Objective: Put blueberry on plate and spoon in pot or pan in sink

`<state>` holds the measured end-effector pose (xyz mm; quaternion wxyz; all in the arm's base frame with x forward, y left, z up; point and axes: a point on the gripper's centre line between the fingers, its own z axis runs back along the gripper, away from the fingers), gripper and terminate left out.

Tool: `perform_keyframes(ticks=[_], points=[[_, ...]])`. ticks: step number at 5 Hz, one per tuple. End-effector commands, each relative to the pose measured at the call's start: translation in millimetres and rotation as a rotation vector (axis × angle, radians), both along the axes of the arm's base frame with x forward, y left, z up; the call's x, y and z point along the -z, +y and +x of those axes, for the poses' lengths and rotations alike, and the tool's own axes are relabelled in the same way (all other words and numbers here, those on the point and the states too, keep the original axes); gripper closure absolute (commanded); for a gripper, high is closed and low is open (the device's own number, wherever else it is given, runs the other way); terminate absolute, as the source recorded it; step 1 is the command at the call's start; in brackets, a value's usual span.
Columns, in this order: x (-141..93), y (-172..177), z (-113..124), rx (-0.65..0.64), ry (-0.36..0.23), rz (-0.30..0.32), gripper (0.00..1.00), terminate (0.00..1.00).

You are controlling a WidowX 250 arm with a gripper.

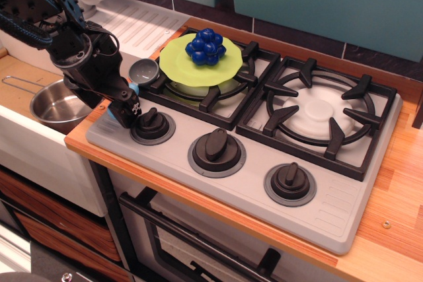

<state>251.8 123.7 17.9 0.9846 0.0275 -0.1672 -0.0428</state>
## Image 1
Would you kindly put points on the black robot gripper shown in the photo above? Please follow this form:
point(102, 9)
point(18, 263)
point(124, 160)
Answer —
point(90, 61)

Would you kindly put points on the grey spoon with blue handle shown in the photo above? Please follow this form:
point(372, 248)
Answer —
point(142, 73)

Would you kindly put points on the blue toy blueberry cluster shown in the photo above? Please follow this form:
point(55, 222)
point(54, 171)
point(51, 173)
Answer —
point(206, 48)

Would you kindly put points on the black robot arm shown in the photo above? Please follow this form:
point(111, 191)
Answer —
point(28, 21)

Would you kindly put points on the lime green plastic plate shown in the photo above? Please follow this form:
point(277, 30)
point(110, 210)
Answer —
point(178, 66)

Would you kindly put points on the small steel pot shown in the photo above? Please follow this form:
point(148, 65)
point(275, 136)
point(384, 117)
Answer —
point(53, 105)

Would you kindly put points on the white toy sink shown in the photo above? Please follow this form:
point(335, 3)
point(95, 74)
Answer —
point(37, 152)

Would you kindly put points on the black left stove knob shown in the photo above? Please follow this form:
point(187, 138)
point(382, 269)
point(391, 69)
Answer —
point(152, 128)

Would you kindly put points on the black stove knob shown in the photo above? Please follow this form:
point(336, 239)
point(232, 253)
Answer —
point(152, 128)
point(217, 154)
point(290, 185)

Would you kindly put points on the black middle stove knob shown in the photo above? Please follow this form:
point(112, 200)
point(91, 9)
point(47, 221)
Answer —
point(217, 154)

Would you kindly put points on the upper wooden drawer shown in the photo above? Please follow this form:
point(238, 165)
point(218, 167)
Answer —
point(49, 208)

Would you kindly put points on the wooden drawer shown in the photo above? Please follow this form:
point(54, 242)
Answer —
point(62, 243)
point(49, 208)

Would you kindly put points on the black left burner grate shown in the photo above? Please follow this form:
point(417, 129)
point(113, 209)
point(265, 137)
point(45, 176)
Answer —
point(223, 104)

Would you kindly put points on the black burner grate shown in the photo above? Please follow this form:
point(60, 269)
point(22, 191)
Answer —
point(223, 104)
point(322, 116)

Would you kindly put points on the toy oven door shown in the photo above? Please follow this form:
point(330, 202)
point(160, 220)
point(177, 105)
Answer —
point(184, 244)

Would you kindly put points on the lower wooden drawer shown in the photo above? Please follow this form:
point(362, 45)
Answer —
point(62, 243)

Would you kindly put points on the grey toy stove top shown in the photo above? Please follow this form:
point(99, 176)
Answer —
point(330, 220)

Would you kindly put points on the black right stove knob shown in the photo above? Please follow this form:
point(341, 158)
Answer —
point(290, 185)

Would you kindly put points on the black right burner grate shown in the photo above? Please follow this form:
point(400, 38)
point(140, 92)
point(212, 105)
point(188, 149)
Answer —
point(322, 116)

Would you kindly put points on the black oven door handle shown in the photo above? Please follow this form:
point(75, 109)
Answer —
point(194, 240)

